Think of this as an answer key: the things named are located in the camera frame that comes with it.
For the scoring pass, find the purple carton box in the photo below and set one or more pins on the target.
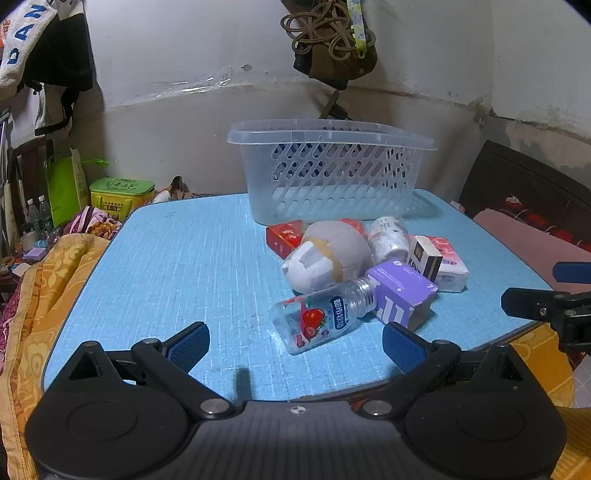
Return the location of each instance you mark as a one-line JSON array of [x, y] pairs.
[[401, 290]]

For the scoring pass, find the orange floral blanket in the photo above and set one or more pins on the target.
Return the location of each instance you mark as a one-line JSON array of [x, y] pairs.
[[46, 300]]

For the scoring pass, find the green lidded yellow box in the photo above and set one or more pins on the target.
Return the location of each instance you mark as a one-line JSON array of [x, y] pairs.
[[121, 196]]

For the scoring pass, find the pink cloth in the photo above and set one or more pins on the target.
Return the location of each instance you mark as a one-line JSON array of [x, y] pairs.
[[521, 244]]

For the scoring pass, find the small red packet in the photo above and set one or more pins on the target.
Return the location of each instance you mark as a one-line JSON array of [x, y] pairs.
[[355, 225]]

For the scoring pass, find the brown object behind table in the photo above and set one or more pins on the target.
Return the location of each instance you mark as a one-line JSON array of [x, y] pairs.
[[178, 187]]

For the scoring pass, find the metal crutch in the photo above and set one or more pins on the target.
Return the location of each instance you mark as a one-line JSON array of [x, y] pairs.
[[3, 124]]

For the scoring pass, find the white lettered hanging garment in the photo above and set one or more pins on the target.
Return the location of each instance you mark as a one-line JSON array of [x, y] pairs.
[[23, 46]]

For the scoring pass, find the small purple block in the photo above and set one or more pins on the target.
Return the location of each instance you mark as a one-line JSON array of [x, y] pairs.
[[34, 253]]

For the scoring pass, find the dark hanging bag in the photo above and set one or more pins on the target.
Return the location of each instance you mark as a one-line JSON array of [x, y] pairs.
[[344, 64]]

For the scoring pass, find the white black hanging garment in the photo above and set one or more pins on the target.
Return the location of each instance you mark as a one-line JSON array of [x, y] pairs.
[[53, 110]]

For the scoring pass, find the clear water bottle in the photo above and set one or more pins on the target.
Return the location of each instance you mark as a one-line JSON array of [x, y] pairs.
[[31, 213], [45, 210]]

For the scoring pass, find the clear plastic basket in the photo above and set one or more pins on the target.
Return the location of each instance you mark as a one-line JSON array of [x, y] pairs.
[[323, 184]]

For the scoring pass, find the red patterned cloth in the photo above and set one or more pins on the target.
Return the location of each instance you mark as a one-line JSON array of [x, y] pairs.
[[545, 221]]

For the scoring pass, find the purple floral cloth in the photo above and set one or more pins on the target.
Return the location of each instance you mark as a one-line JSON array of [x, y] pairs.
[[90, 224]]

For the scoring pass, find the pink tissue pack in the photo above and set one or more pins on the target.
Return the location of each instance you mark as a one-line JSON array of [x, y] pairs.
[[455, 270]]

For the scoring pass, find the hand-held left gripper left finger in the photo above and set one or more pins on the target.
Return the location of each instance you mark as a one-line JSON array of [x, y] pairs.
[[189, 347]]

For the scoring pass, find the wooden chair frame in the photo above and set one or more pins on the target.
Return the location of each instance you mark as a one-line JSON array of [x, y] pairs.
[[32, 161]]

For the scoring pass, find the dark wooden headboard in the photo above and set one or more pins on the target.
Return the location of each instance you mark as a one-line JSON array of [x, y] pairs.
[[521, 184]]

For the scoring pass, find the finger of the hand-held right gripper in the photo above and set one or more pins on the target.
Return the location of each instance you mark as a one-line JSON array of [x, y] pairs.
[[531, 304], [572, 272]]

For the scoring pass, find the clear bottle strawberry label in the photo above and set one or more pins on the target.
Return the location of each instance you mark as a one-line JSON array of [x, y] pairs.
[[318, 321]]

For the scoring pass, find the green paper bag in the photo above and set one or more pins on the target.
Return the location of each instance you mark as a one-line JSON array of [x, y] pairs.
[[64, 189]]

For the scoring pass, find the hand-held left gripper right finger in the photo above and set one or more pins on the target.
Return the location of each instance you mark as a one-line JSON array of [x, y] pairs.
[[404, 348]]

